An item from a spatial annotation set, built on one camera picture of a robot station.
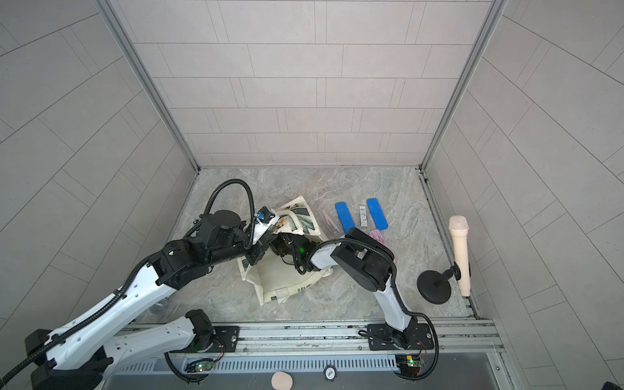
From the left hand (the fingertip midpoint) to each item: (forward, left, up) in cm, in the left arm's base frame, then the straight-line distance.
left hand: (281, 235), depth 67 cm
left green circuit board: (-28, +21, -23) cm, 42 cm away
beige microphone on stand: (-6, -49, -22) cm, 54 cm away
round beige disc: (-31, -1, -23) cm, 39 cm away
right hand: (+10, +10, -19) cm, 24 cm away
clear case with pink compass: (+19, -15, -23) cm, 33 cm away
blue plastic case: (+23, -35, -23) cm, 48 cm away
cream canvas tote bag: (-7, +3, -15) cm, 17 cm away
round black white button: (-29, -14, -24) cm, 41 cm away
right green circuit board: (-28, -37, -24) cm, 52 cm away
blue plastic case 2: (+22, -21, -23) cm, 38 cm away
